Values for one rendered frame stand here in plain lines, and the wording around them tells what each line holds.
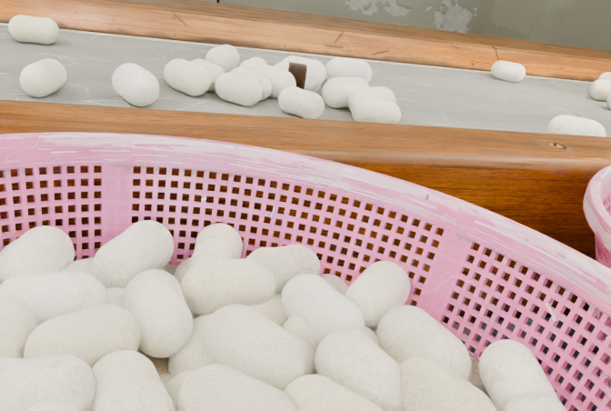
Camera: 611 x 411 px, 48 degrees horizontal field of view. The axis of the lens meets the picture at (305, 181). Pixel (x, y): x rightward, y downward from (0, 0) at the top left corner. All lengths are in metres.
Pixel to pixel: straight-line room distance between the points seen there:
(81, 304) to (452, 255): 0.12
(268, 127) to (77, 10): 0.35
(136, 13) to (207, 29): 0.06
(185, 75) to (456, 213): 0.24
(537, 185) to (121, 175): 0.20
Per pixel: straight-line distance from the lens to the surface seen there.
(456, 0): 3.04
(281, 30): 0.67
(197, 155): 0.26
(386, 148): 0.31
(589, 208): 0.29
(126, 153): 0.26
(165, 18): 0.64
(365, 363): 0.20
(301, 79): 0.48
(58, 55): 0.52
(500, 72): 0.72
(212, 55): 0.51
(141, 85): 0.40
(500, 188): 0.34
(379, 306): 0.23
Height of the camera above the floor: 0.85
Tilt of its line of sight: 20 degrees down
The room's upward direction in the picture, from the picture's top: 10 degrees clockwise
